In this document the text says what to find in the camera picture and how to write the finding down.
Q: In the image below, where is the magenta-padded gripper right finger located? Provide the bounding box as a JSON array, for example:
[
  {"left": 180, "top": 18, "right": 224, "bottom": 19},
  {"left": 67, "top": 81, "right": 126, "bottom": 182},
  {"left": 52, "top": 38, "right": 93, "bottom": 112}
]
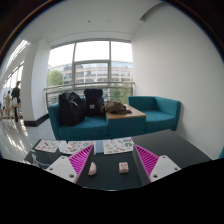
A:
[{"left": 132, "top": 143, "right": 182, "bottom": 184}]

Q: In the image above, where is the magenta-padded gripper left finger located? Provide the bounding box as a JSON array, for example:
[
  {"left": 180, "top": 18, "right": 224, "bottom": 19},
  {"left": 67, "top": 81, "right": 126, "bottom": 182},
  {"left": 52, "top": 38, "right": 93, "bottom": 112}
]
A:
[{"left": 45, "top": 143, "right": 96, "bottom": 184}]

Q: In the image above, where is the colourful sticker sheet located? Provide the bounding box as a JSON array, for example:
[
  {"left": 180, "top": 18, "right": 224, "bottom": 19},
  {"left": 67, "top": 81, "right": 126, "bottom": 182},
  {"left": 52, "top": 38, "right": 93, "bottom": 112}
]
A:
[
  {"left": 102, "top": 137, "right": 135, "bottom": 155},
  {"left": 34, "top": 139, "right": 63, "bottom": 154},
  {"left": 59, "top": 140, "right": 97, "bottom": 155}
]

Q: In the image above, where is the teal two-seat sofa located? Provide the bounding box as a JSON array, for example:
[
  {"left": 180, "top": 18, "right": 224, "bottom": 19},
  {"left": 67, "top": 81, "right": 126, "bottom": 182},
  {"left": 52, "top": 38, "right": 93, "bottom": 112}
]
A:
[{"left": 48, "top": 98, "right": 110, "bottom": 141}]

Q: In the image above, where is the teal side table wooden top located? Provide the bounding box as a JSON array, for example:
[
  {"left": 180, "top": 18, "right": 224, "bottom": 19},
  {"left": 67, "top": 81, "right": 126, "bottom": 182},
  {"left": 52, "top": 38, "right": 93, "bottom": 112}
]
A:
[{"left": 105, "top": 104, "right": 147, "bottom": 139}]

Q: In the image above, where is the teal armchair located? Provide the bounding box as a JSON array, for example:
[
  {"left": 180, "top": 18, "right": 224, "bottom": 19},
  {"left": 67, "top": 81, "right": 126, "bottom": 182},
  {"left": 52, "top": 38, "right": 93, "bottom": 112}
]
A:
[{"left": 127, "top": 95, "right": 182, "bottom": 134}]

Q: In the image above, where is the glossy black backpack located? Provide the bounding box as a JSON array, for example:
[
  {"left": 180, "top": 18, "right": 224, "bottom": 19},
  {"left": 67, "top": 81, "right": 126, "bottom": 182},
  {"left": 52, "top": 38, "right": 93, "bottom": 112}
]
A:
[{"left": 58, "top": 91, "right": 85, "bottom": 127}]

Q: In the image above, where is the black backpack with label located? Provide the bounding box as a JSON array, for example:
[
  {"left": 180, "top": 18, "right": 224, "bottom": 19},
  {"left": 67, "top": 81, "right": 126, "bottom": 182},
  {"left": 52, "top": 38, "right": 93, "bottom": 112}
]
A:
[{"left": 83, "top": 87, "right": 106, "bottom": 118}]

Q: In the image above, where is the crumpled brown bag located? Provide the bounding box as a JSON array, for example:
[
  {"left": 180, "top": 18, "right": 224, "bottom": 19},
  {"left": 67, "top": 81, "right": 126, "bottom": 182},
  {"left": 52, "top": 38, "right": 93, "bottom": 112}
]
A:
[{"left": 104, "top": 99, "right": 132, "bottom": 115}]

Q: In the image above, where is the metal balcony railing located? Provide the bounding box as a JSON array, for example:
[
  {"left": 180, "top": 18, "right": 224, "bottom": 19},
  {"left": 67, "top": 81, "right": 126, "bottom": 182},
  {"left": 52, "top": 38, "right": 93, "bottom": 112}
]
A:
[{"left": 43, "top": 81, "right": 135, "bottom": 108}]

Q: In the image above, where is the person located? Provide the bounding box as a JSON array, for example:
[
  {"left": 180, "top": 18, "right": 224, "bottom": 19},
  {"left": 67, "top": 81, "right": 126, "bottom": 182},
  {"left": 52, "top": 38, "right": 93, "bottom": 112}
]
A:
[
  {"left": 3, "top": 90, "right": 13, "bottom": 118},
  {"left": 10, "top": 80, "right": 22, "bottom": 124}
]

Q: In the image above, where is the grey-framed large window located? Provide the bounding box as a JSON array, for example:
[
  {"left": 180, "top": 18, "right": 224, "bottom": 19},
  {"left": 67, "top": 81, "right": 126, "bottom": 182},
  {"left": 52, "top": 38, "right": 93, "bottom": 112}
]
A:
[{"left": 46, "top": 39, "right": 134, "bottom": 106}]

